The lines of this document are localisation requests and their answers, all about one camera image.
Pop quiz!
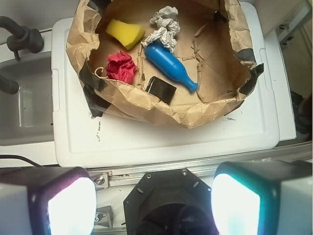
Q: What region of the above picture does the blue plastic bottle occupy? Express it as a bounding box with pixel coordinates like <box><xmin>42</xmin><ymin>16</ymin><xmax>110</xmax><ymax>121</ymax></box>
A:
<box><xmin>144</xmin><ymin>41</ymin><xmax>199</xmax><ymax>93</ymax></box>

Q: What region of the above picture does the black box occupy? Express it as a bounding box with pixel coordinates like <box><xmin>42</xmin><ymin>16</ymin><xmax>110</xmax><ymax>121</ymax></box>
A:
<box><xmin>145</xmin><ymin>76</ymin><xmax>177</xmax><ymax>105</ymax></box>

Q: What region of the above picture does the crumpled red paper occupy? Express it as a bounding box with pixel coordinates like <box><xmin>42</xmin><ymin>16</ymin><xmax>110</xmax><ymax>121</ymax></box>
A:
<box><xmin>105</xmin><ymin>51</ymin><xmax>137</xmax><ymax>84</ymax></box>

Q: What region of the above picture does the crumpled white paper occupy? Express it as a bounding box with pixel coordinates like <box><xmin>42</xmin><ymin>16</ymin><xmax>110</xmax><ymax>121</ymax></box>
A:
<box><xmin>141</xmin><ymin>6</ymin><xmax>180</xmax><ymax>54</ymax></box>

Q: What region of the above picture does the black cable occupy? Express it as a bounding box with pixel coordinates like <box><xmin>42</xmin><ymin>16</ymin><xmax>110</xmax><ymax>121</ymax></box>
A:
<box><xmin>0</xmin><ymin>155</ymin><xmax>45</xmax><ymax>168</ymax></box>

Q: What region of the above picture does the black handle left edge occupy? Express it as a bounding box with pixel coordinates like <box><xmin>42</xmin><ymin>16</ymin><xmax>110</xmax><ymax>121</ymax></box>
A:
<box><xmin>0</xmin><ymin>75</ymin><xmax>20</xmax><ymax>94</ymax></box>

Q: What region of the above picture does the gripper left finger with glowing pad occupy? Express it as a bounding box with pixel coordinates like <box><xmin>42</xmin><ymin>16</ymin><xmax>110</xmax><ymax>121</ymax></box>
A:
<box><xmin>0</xmin><ymin>167</ymin><xmax>96</xmax><ymax>235</ymax></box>

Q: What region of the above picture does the black octagonal mount plate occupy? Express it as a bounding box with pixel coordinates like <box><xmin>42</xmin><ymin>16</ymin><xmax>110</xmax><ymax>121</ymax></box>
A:
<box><xmin>123</xmin><ymin>168</ymin><xmax>219</xmax><ymax>235</ymax></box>

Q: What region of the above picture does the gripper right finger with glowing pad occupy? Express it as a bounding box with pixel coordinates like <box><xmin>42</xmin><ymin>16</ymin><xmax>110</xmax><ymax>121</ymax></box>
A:
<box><xmin>211</xmin><ymin>160</ymin><xmax>313</xmax><ymax>235</ymax></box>

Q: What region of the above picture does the clear plastic bin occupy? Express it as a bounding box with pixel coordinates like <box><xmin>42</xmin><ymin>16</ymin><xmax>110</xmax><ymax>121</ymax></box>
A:
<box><xmin>0</xmin><ymin>52</ymin><xmax>54</xmax><ymax>146</ymax></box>

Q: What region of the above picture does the yellow sponge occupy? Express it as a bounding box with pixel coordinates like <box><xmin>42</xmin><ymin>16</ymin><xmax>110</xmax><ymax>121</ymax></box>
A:
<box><xmin>106</xmin><ymin>19</ymin><xmax>146</xmax><ymax>50</ymax></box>

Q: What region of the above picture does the white plastic bin lid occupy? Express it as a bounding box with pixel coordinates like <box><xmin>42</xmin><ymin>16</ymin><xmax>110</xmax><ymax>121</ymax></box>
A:
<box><xmin>51</xmin><ymin>2</ymin><xmax>280</xmax><ymax>168</ymax></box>

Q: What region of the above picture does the brown paper bag tray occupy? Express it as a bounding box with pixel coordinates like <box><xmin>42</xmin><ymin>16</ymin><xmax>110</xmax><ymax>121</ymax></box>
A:
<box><xmin>66</xmin><ymin>0</ymin><xmax>264</xmax><ymax>128</ymax></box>

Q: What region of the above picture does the aluminium extrusion rail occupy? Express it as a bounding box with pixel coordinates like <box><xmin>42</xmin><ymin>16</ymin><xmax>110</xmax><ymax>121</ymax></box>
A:
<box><xmin>88</xmin><ymin>141</ymin><xmax>313</xmax><ymax>190</ymax></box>

